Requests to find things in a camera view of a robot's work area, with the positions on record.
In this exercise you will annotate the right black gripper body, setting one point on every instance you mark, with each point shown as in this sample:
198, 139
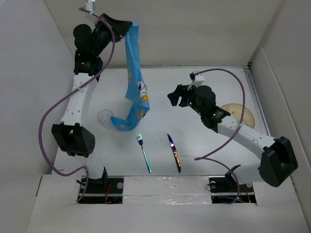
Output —
189, 96

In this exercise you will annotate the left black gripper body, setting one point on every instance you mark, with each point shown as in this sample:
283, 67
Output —
103, 36

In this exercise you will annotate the blue patterned cloth placemat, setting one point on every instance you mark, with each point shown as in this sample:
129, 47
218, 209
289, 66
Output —
137, 89

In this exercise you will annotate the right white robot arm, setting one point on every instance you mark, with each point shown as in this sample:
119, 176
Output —
276, 155

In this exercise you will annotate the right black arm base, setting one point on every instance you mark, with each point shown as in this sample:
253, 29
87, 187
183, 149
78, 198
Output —
236, 185

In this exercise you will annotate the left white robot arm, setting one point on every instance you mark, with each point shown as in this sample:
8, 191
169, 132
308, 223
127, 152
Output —
70, 134

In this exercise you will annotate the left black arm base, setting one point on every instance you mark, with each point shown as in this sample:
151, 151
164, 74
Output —
111, 193

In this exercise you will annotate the iridescent fork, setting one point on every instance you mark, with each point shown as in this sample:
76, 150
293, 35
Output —
140, 142

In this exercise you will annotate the iridescent knife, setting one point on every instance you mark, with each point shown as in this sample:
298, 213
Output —
174, 150

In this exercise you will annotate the clear plastic cup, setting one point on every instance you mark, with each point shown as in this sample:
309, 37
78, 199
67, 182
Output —
104, 118

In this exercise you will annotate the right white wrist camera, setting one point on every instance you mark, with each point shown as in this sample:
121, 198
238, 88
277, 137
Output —
196, 79

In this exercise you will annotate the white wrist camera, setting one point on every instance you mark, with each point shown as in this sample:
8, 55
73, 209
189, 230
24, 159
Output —
196, 79
90, 5

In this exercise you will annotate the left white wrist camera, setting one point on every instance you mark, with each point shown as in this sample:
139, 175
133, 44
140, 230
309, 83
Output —
90, 5

